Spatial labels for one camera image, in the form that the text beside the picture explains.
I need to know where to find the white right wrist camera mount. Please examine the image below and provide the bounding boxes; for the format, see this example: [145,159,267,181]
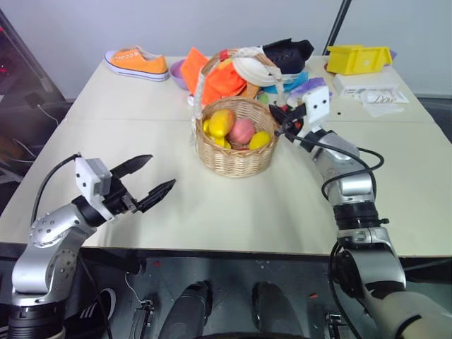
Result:
[302,85,332,125]

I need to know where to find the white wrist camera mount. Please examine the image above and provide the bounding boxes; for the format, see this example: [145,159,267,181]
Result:
[73,157,116,222]
[302,85,332,125]

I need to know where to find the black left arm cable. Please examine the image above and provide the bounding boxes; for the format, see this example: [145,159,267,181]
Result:
[30,152,81,224]

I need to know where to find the wicker basket with handle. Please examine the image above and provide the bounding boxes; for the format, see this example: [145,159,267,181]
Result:
[191,48,285,179]

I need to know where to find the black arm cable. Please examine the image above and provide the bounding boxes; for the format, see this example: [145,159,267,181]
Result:
[30,152,81,224]
[292,135,386,199]

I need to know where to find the orange cloth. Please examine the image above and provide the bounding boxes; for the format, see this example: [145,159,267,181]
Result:
[183,46,249,106]

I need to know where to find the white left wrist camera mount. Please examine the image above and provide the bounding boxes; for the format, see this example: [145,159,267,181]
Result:
[73,157,116,222]

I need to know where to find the yellow plastic bin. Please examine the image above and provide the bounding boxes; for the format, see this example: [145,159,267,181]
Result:
[326,44,395,76]

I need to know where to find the pink peach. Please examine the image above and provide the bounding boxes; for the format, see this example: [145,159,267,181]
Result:
[227,118,256,144]

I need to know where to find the orange canvas sneaker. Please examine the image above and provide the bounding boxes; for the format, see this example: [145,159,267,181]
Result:
[104,45,171,83]

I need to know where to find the purple plastic bowl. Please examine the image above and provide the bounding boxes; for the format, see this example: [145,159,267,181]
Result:
[169,59,192,91]

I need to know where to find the black sneaker white stripes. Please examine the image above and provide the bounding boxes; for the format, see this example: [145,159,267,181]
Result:
[64,287,118,339]

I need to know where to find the black metal pole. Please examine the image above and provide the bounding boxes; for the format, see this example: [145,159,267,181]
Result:
[328,0,350,54]

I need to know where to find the black foot pedal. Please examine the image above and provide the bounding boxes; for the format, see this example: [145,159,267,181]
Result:
[131,299,155,339]
[325,309,350,339]

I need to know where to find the dark rounded robot foot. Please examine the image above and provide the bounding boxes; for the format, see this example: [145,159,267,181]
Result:
[165,281,213,339]
[251,281,298,339]

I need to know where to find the purple cloth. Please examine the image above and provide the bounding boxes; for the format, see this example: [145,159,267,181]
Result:
[288,77,334,99]

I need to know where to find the blue plastic item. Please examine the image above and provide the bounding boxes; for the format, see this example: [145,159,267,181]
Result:
[262,70,312,95]

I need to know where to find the white floor cable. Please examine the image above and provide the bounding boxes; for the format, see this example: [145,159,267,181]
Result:
[123,273,146,305]

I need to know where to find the yellow lemon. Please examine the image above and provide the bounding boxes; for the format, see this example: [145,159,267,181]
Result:
[248,131,273,151]

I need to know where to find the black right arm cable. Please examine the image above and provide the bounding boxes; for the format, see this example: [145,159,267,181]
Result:
[292,135,386,199]

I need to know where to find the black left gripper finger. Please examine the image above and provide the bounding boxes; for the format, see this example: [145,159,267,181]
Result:
[110,153,154,180]
[135,178,177,214]

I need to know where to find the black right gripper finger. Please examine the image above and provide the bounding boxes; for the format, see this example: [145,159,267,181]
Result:
[268,103,290,124]
[273,124,296,143]

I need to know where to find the thin white cable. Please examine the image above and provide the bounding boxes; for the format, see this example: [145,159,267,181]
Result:
[34,102,61,127]

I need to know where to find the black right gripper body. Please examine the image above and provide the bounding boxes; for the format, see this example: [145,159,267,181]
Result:
[282,105,311,141]

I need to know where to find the white flat box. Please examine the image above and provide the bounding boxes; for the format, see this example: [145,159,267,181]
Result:
[332,73,400,96]

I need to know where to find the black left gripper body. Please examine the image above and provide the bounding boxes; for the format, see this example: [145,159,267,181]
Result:
[101,175,141,215]

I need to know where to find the yellow red mango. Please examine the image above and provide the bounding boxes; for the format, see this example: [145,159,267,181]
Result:
[208,109,236,139]

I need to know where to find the printed white paper sheet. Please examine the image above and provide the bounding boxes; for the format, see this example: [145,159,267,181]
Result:
[352,89,411,118]

